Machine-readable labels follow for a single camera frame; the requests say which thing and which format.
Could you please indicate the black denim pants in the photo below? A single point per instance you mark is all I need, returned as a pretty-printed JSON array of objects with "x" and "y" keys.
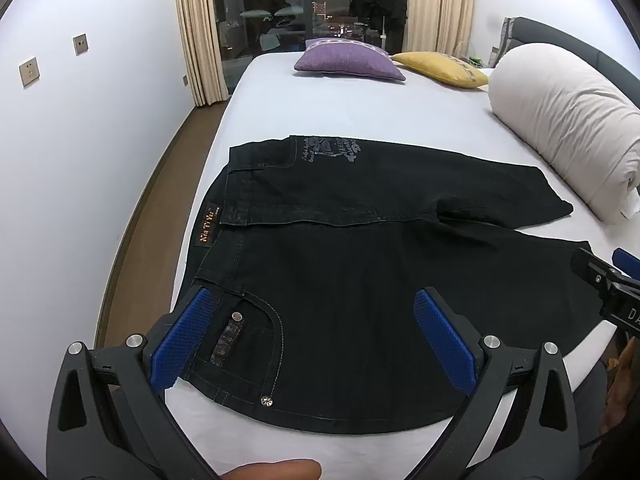
[{"x": 313, "y": 250}]

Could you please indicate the beige left curtain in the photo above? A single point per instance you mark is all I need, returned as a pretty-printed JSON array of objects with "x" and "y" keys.
[{"x": 201, "y": 50}]

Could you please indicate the purple cushion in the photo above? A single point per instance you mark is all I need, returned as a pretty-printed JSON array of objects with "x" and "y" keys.
[{"x": 340, "y": 56}]

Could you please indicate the rolled white duvet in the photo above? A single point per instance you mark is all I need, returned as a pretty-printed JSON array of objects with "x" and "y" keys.
[{"x": 577, "y": 120}]

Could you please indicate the black clothes on rack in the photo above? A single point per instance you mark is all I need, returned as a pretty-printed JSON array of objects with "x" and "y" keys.
[{"x": 384, "y": 16}]

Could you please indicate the dark glass window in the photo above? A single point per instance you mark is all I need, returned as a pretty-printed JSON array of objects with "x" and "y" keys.
[{"x": 249, "y": 28}]

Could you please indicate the beige curtain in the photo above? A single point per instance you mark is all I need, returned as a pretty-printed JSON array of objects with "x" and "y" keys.
[
  {"x": 201, "y": 50},
  {"x": 442, "y": 26}
]

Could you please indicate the lower wall socket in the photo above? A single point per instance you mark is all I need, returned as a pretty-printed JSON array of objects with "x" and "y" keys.
[{"x": 29, "y": 72}]

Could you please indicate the upper wall socket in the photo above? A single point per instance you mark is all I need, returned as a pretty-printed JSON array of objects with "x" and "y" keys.
[{"x": 80, "y": 44}]

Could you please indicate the left hand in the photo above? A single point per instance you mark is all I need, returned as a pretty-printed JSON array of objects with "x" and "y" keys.
[{"x": 299, "y": 469}]

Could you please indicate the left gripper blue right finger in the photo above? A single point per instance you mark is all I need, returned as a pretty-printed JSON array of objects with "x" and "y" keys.
[{"x": 453, "y": 339}]

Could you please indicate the beige right curtain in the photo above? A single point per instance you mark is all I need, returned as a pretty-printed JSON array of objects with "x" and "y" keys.
[{"x": 442, "y": 26}]

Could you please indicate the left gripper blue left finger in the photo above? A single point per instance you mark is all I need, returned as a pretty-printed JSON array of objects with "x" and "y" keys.
[{"x": 173, "y": 339}]

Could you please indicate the wall socket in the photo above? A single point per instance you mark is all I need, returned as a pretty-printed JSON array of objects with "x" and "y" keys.
[
  {"x": 80, "y": 44},
  {"x": 29, "y": 72}
]

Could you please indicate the dark grey headboard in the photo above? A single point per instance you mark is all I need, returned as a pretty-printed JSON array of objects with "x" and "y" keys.
[{"x": 518, "y": 31}]

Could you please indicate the yellow cushion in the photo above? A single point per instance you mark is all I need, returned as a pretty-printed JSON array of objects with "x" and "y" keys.
[{"x": 443, "y": 68}]

